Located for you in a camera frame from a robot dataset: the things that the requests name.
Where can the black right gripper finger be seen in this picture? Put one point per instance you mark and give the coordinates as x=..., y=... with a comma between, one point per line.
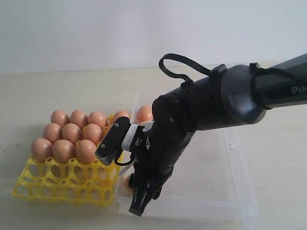
x=142, y=196

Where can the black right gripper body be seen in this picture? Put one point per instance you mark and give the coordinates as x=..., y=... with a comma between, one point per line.
x=162, y=147

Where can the brown egg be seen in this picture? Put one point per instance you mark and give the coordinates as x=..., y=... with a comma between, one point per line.
x=41, y=149
x=144, y=114
x=72, y=133
x=126, y=184
x=63, y=150
x=118, y=114
x=85, y=151
x=98, y=118
x=60, y=117
x=93, y=133
x=52, y=132
x=79, y=118

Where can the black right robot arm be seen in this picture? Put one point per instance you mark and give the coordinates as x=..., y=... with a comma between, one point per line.
x=207, y=99

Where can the yellow plastic egg tray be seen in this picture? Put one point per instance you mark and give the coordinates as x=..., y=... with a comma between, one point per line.
x=72, y=181

